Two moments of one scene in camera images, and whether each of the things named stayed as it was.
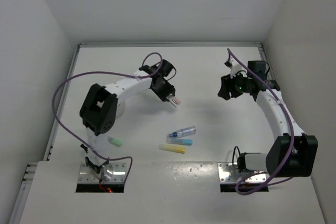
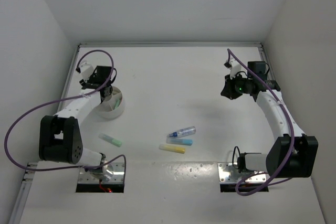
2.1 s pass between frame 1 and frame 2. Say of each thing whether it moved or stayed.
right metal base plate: stayed
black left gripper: moved
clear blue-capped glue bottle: stayed
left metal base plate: stayed
